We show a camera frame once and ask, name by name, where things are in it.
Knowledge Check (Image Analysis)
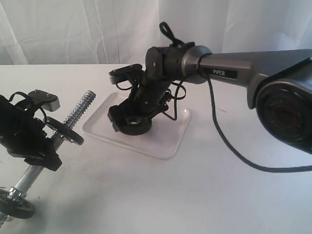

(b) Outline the chrome threaded dumbbell bar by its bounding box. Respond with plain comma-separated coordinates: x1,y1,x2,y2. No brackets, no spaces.
0,90,96,224

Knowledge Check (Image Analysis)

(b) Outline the white backdrop curtain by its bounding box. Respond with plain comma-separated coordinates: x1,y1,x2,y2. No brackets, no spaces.
0,0,312,65

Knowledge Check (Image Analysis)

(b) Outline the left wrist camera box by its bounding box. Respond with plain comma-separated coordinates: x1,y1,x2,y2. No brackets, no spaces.
28,90,60,112

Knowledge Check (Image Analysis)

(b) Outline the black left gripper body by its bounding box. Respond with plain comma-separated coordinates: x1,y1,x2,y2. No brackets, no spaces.
0,94,53,158

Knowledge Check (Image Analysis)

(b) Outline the white rectangular tray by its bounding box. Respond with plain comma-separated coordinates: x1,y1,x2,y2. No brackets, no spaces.
82,92,191,159

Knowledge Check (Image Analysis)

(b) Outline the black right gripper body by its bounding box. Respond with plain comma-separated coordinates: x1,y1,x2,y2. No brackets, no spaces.
119,46,188,120

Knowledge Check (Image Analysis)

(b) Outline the black weight plate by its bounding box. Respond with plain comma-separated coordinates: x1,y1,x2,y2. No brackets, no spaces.
0,187,36,219
46,117,84,145
114,117,152,136

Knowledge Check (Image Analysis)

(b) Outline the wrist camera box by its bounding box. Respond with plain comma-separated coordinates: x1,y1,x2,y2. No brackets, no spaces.
28,90,60,112
109,64,143,84

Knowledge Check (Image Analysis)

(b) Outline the black weight plate on bar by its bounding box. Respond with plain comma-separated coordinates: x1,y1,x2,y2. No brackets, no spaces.
46,117,84,145

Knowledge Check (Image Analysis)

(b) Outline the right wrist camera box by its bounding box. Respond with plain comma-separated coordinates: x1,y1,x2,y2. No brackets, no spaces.
109,64,143,84

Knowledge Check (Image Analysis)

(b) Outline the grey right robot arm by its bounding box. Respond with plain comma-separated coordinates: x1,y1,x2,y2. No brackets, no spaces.
108,43,312,153

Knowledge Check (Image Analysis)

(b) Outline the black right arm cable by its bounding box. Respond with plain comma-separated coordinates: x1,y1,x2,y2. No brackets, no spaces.
159,21,312,173

